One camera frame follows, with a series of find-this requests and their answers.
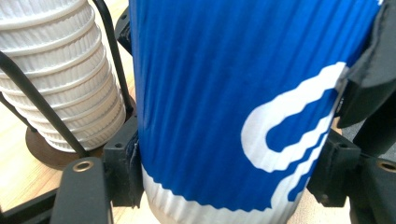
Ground black wire cup holder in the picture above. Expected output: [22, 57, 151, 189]
[0, 0, 139, 172]

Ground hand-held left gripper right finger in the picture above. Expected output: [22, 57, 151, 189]
[305, 128, 362, 208]

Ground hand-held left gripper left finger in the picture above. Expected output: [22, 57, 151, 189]
[102, 115, 145, 209]

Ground stack of white paper cups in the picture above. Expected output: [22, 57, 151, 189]
[0, 0, 127, 153]

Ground blue and white paper cup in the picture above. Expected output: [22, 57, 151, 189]
[128, 0, 383, 224]

